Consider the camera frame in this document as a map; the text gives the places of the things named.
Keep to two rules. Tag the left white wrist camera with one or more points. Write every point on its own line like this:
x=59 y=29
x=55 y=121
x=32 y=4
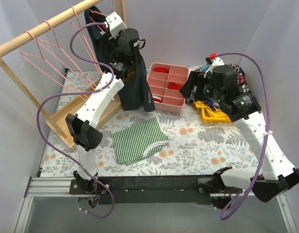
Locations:
x=115 y=25

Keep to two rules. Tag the red sock top compartment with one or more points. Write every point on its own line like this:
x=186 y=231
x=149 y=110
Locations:
x=161 y=69

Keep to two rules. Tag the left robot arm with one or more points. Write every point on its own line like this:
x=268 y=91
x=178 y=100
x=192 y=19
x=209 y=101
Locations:
x=83 y=124

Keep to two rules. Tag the colourful comic print shorts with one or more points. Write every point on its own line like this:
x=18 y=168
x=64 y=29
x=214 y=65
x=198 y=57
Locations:
x=241 y=79

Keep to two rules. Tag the green white striped shorts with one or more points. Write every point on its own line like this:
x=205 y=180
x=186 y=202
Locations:
x=139 y=141

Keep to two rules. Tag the pink divided organizer box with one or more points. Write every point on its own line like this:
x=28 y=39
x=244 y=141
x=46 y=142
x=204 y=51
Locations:
x=165 y=81

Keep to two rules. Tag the red sock middle compartment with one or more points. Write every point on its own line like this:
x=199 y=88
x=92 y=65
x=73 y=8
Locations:
x=174 y=86

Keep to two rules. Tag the red white striped sock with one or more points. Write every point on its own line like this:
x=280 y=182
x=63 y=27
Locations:
x=157 y=98

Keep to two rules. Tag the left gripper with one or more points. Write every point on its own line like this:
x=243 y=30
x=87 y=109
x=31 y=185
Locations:
x=114 y=39

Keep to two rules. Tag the wooden clothes rack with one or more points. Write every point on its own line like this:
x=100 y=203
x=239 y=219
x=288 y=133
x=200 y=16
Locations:
x=55 y=122

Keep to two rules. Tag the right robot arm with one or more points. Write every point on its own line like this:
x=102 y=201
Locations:
x=277 y=174

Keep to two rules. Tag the aluminium frame rail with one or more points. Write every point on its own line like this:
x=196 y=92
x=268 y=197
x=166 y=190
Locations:
x=49 y=208

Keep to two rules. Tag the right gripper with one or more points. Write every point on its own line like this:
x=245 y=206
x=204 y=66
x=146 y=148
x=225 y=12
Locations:
x=191 y=85

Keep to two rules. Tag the dark navy shorts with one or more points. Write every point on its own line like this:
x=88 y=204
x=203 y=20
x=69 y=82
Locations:
x=136 y=92

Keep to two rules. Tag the yellow plastic tray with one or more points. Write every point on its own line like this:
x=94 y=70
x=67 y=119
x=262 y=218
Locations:
x=211 y=114

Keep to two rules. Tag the red sock compartment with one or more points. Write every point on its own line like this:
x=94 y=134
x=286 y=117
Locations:
x=174 y=86
x=161 y=69

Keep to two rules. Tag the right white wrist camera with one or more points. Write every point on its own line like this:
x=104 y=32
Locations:
x=212 y=61

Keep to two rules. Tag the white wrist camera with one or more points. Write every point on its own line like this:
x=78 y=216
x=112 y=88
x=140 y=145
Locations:
x=115 y=25
x=212 y=61

